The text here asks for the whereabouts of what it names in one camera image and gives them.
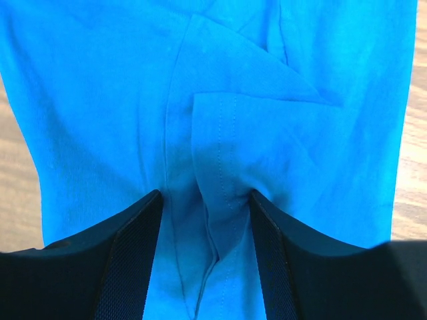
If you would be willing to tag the blue t shirt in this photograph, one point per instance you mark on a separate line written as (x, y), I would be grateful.
(206, 101)

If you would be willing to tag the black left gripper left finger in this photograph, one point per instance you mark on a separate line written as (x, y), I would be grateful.
(102, 272)

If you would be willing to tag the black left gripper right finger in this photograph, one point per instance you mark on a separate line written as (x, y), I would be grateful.
(306, 274)

